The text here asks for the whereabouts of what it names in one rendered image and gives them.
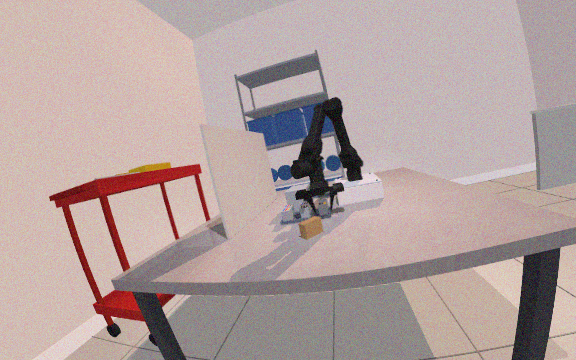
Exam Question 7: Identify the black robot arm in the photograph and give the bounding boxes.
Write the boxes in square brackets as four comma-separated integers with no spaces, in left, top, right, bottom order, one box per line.
[290,97,363,197]

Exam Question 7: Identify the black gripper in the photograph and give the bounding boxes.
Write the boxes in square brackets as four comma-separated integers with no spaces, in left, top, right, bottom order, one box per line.
[295,172,344,214]

